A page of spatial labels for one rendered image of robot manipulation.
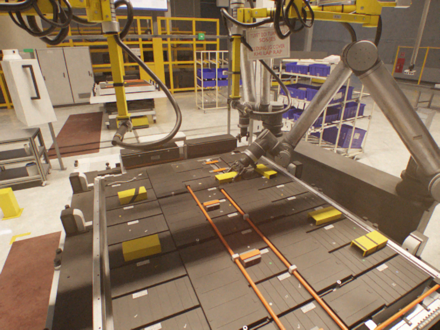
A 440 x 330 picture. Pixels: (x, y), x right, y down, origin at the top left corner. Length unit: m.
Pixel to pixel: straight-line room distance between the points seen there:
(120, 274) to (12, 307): 1.67
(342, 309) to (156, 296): 0.64
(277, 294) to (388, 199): 1.33
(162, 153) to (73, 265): 0.96
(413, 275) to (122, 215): 1.33
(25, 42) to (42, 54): 8.91
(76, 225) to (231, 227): 0.84
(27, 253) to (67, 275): 1.78
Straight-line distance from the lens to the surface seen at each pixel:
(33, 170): 4.35
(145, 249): 1.11
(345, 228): 1.36
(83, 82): 10.30
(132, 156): 1.89
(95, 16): 1.59
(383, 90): 1.52
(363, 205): 2.22
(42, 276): 2.79
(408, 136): 1.62
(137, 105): 6.19
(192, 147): 1.96
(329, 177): 2.32
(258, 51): 2.12
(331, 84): 1.71
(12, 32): 1.48
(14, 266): 3.05
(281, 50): 2.09
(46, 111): 3.96
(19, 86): 3.87
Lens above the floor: 1.79
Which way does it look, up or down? 25 degrees down
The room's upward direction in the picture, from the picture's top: straight up
